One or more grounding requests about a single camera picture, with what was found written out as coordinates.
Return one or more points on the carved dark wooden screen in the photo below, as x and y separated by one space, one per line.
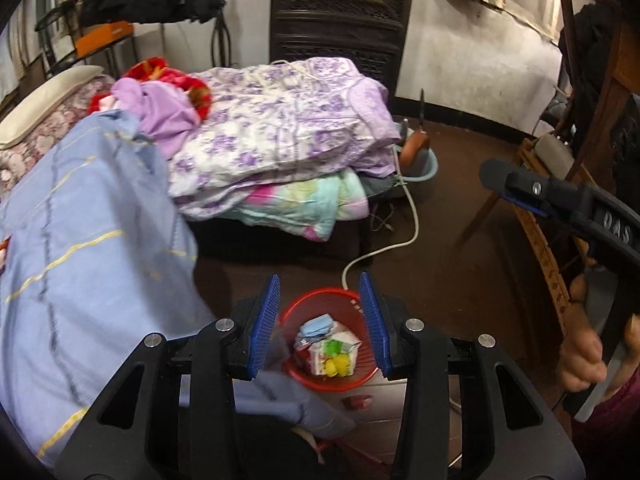
370 33

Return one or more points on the light blue case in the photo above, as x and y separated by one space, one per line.
317 327

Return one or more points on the lilac cloth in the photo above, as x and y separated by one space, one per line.
165 112

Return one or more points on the orange box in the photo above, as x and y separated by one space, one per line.
102 36

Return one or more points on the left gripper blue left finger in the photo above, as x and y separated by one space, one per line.
260 326

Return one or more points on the black round plant stand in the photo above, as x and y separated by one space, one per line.
57 35

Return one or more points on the yellow pompom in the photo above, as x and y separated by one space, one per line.
338 366

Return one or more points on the blue striped bed blanket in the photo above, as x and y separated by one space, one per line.
97 257

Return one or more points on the red mesh trash basket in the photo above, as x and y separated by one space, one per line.
344 307

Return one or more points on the pastel tie-dye quilt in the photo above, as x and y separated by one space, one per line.
305 208

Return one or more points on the floral folded quilt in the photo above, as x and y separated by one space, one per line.
17 161

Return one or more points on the person right hand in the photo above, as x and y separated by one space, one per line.
581 363

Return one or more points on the cream pillow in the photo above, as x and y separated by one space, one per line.
30 112

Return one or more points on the light blue wash basin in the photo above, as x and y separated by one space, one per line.
424 167

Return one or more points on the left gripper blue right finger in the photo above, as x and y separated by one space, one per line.
379 324

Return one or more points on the red patterned blanket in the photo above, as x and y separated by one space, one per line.
157 69

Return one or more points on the wooden chair by window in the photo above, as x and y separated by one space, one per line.
548 156

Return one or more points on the black metal coat rack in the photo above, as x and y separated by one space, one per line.
220 41

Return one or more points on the white printed packet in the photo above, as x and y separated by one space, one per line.
308 351

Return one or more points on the purple floral duvet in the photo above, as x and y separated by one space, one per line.
281 123

